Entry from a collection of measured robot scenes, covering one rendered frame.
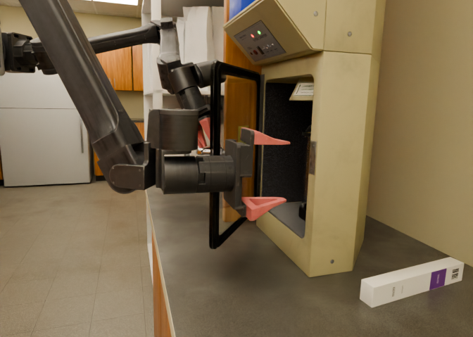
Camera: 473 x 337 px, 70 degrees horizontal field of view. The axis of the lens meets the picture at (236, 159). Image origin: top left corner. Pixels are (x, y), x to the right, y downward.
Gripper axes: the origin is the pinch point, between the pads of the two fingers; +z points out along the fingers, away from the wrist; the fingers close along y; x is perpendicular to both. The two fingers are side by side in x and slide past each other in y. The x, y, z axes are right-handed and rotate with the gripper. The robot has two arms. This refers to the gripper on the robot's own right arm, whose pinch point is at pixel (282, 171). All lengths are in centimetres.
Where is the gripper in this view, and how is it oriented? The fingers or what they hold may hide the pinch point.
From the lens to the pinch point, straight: 56.4
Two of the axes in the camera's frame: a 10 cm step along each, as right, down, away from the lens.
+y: 0.4, -9.8, -1.7
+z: 9.5, -0.2, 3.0
